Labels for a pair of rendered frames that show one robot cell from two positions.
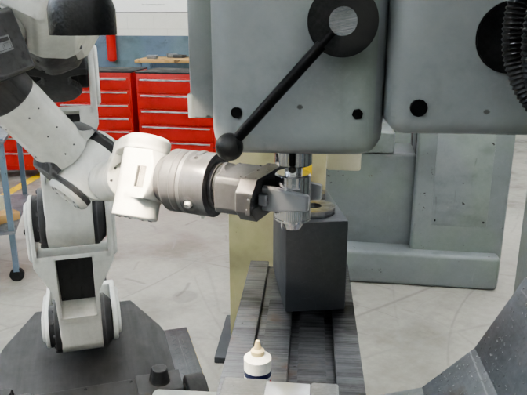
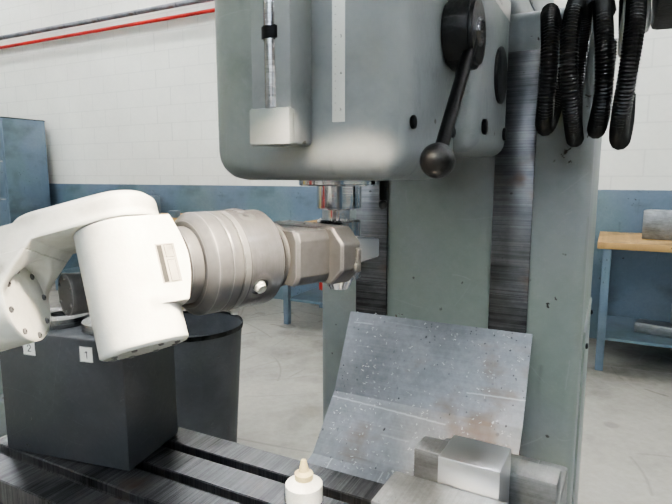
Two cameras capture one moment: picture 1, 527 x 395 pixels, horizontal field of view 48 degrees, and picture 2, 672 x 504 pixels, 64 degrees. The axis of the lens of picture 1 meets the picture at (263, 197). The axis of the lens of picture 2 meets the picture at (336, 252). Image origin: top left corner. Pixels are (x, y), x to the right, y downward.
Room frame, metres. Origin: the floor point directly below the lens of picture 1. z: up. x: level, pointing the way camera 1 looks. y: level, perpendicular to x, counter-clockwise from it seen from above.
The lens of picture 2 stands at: (0.53, 0.49, 1.32)
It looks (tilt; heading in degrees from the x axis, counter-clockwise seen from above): 8 degrees down; 292
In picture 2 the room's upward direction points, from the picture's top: straight up
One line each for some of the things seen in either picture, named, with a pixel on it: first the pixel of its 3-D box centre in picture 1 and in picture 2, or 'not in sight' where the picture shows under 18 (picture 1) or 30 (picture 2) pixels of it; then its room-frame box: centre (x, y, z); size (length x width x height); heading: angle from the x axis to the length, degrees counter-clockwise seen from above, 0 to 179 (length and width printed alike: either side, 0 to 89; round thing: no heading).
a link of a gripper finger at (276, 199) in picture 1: (283, 201); (359, 249); (0.71, -0.03, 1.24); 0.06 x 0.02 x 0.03; 67
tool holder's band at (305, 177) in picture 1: (292, 175); (339, 223); (0.74, -0.04, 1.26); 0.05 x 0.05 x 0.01
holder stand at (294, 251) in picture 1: (307, 244); (91, 379); (1.17, -0.09, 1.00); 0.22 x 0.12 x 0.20; 5
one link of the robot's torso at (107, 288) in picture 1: (81, 313); not in sight; (1.48, 0.50, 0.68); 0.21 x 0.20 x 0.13; 17
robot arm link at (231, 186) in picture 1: (229, 188); (271, 257); (0.78, 0.05, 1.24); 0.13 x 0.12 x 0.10; 157
